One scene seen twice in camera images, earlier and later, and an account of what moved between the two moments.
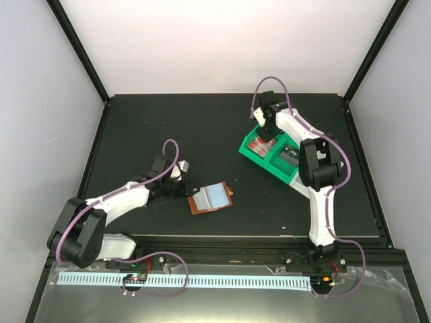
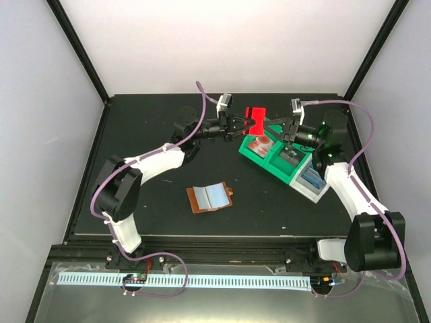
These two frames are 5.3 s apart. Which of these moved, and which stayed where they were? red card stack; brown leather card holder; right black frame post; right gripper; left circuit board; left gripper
Moved: right gripper; left gripper
Stayed: left circuit board; red card stack; right black frame post; brown leather card holder
